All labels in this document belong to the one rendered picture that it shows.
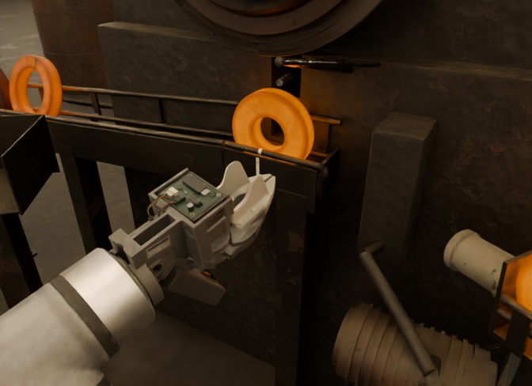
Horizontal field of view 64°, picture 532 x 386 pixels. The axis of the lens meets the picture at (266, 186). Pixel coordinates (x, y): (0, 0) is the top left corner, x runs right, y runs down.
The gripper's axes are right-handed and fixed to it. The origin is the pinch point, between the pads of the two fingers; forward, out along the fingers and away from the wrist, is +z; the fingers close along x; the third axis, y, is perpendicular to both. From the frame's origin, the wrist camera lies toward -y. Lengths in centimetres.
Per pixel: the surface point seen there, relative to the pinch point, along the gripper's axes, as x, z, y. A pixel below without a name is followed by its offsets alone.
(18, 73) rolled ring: 91, 3, -18
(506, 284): -28.1, 10.8, -6.4
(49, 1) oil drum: 284, 92, -74
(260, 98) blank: 17.4, 17.6, -3.1
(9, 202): 48, -20, -20
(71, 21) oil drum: 274, 98, -87
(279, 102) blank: 13.8, 18.5, -2.8
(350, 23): 3.6, 21.8, 12.5
